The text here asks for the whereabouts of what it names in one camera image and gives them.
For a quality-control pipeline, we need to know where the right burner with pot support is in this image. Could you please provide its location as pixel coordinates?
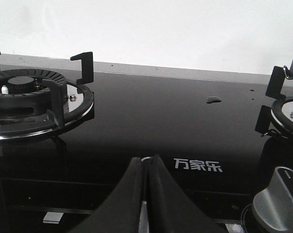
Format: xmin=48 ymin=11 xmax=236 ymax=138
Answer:
xmin=255 ymin=66 xmax=293 ymax=139

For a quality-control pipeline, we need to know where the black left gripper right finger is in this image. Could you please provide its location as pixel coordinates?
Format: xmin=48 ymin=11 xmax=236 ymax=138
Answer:
xmin=148 ymin=155 xmax=222 ymax=233

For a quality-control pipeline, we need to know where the burner with pot support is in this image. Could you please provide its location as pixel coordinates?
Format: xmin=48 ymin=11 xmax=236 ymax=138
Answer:
xmin=0 ymin=52 xmax=94 ymax=142
xmin=255 ymin=66 xmax=293 ymax=139

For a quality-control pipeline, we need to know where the left burner with pot support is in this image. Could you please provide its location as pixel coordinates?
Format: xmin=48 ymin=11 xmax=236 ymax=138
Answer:
xmin=0 ymin=52 xmax=94 ymax=142

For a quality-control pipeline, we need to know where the silver stove control knob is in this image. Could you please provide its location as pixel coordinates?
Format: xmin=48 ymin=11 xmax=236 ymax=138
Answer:
xmin=252 ymin=166 xmax=293 ymax=233

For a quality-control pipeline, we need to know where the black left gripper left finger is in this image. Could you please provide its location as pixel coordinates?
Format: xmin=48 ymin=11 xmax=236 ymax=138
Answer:
xmin=70 ymin=157 xmax=143 ymax=233

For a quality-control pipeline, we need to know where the black glass gas stove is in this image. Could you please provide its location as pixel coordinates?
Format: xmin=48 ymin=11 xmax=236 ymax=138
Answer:
xmin=0 ymin=73 xmax=293 ymax=233

